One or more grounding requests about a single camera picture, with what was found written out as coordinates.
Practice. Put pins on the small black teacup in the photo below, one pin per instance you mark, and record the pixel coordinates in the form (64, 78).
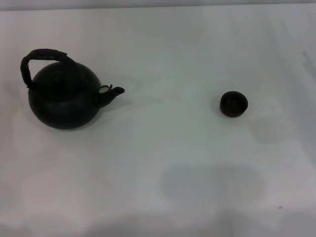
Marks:
(234, 105)

